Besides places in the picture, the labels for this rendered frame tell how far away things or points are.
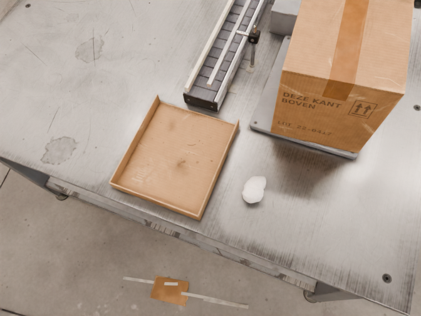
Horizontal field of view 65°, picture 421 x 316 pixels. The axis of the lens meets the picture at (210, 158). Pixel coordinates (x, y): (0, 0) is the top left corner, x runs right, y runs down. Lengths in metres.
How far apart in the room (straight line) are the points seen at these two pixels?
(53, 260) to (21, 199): 0.41
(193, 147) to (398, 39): 0.55
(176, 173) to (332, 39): 0.50
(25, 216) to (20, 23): 1.03
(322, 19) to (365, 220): 0.49
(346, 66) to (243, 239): 0.46
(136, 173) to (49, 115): 0.36
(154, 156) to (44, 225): 1.14
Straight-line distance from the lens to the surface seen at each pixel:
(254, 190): 0.86
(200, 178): 0.90
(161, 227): 1.52
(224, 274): 1.68
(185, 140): 0.96
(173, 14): 1.28
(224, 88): 0.99
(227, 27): 1.14
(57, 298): 1.88
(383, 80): 0.75
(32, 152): 1.11
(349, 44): 0.79
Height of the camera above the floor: 1.67
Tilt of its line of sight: 65 degrees down
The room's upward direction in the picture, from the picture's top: 10 degrees counter-clockwise
